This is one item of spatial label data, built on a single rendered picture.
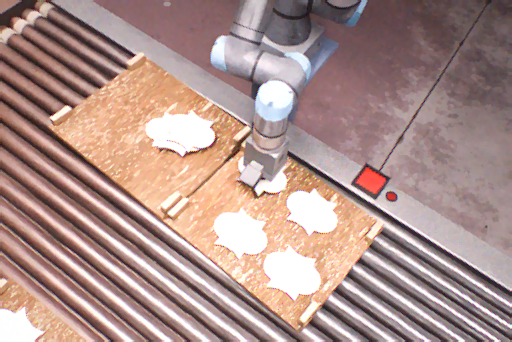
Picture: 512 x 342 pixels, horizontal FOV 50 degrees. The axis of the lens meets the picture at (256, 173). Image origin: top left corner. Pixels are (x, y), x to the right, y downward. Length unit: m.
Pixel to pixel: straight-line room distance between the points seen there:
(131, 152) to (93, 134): 0.12
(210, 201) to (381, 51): 1.99
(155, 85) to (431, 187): 1.53
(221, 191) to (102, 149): 0.33
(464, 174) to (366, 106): 0.58
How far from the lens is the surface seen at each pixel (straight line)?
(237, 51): 1.25
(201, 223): 1.34
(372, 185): 1.46
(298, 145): 1.51
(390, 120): 2.86
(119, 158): 1.45
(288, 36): 1.68
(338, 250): 1.34
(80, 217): 1.40
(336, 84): 2.94
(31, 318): 1.30
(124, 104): 1.56
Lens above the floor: 2.12
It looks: 57 degrees down
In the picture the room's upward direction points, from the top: 8 degrees clockwise
